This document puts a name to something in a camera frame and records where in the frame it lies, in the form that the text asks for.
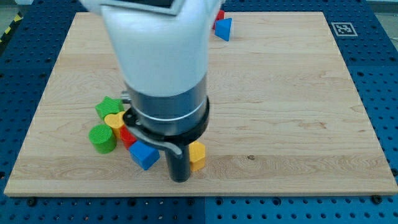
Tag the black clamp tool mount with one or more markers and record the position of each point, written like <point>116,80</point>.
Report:
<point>172,143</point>

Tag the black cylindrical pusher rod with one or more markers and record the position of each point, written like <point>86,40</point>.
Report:
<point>179,167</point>

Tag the red circle block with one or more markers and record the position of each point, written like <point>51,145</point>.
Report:
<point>127,138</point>

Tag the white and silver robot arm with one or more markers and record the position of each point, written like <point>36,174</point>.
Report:
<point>162,51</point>

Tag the yellow hexagon block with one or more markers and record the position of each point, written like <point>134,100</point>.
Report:
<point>197,153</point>

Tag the blue cube block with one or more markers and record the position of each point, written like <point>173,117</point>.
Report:
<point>144,155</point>

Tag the yellow heart block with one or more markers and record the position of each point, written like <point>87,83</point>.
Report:
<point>115,122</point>

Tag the green cylinder block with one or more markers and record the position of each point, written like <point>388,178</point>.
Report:
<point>102,138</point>

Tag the green star block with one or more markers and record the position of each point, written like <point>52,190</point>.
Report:
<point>109,106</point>

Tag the wooden board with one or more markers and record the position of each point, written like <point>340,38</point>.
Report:
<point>285,120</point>

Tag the blue triangle block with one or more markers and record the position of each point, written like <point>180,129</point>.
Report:
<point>223,28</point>

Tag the red block at back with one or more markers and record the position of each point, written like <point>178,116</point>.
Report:
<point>219,16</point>

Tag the white fiducial marker tag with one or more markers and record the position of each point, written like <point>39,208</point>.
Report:
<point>344,29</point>

